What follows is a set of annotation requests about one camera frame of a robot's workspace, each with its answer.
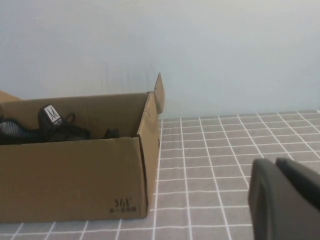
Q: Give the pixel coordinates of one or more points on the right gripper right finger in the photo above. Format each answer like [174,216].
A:
[300,173]

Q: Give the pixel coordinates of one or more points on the grey white-checked tablecloth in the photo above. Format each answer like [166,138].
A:
[212,162]

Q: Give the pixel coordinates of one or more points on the black knit sneaker, tied laces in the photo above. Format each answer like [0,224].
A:
[50,130]

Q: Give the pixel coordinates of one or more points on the brown cardboard shoe box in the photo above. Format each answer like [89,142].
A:
[75,175]

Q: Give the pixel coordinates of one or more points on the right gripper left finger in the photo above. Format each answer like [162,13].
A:
[280,200]

